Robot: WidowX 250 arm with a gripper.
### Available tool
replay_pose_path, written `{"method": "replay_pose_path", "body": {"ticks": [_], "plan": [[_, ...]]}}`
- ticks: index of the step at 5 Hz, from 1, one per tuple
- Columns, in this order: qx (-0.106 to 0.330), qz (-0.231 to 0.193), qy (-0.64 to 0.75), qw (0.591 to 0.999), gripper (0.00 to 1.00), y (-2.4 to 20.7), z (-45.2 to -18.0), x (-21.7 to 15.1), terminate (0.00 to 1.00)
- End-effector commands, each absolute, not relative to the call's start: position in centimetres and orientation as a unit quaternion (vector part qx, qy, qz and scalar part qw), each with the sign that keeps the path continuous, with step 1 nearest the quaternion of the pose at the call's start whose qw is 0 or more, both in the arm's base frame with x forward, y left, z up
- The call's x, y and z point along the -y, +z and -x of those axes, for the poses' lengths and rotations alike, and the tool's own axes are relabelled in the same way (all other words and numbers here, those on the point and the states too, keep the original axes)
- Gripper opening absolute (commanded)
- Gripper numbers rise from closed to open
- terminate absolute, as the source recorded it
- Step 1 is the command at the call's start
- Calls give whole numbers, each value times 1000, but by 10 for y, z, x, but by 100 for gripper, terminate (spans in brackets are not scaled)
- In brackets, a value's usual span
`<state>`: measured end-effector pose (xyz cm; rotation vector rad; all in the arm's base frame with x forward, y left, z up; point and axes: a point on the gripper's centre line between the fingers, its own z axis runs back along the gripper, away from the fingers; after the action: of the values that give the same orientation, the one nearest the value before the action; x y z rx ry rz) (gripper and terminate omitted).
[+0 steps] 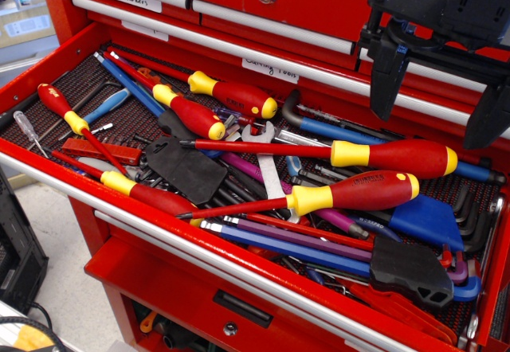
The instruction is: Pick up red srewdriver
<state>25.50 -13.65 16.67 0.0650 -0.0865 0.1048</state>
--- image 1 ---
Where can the red yellow Wiha screwdriver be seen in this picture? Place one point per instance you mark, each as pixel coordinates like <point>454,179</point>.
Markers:
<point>374,190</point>

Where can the white Cutting Tools label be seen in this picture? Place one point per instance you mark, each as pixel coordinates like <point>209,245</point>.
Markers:
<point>269,70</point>

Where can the purple handled tool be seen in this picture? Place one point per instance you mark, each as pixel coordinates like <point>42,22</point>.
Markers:
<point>331,215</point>

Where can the small red yellow screwdriver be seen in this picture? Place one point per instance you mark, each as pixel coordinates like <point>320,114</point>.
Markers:
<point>55,101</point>

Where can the clear handle tester screwdriver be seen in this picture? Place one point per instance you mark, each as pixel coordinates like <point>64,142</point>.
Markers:
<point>27,128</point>

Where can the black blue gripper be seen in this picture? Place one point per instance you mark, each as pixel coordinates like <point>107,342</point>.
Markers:
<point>445,35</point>

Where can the blue plastic hex key holder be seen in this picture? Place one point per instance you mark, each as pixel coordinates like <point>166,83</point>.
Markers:
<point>428,220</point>

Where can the red yellow screwdriver front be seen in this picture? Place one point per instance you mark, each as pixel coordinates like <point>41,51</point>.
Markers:
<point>165,201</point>

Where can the red bit holder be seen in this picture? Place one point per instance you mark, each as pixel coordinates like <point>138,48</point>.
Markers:
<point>82,147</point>

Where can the long blue hex key back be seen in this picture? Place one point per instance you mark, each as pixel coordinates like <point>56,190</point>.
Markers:
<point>139,93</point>

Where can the long blue sleeved hex key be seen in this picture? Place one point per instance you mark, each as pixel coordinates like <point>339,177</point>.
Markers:
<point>359,134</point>

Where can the long purple hex key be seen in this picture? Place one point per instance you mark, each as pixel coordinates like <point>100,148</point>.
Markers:
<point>318,250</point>

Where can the silver open-end wrench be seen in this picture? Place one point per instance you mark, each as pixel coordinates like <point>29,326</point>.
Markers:
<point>266,162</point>

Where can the open red drawer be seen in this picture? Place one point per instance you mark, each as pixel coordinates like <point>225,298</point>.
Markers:
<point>247,281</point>

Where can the black box on floor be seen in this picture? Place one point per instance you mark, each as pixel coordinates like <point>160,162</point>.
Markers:
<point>23,261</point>

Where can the red yellow screwdriver middle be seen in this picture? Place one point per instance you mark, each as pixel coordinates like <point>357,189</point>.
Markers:
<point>196,117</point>

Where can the black plastic hex key holder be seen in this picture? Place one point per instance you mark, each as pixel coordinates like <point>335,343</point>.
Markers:
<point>191,172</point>

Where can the large red yellow screwdriver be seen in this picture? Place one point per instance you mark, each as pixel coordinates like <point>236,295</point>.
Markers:
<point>422,158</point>

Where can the blue grey handled tool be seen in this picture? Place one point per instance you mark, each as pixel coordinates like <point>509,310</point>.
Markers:
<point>113,102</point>

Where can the red yellow screwdriver top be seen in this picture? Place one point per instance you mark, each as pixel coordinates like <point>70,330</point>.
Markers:
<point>246,99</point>

